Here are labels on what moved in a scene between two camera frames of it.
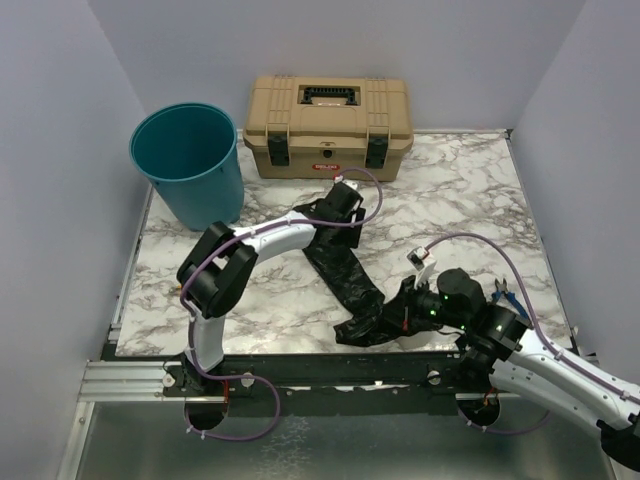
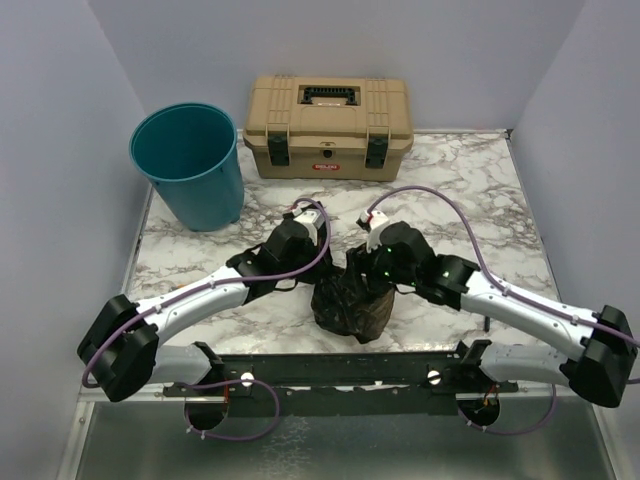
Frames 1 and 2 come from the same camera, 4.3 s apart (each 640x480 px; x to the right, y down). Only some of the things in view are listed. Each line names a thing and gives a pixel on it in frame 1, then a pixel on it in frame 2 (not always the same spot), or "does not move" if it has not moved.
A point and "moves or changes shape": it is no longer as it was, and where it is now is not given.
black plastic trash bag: [376, 320] moves or changes shape
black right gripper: [406, 302] to [371, 263]
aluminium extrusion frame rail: [115, 378] does not move
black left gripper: [357, 215] to [311, 248]
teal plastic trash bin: [189, 152] does not move
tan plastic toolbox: [356, 128] does not move
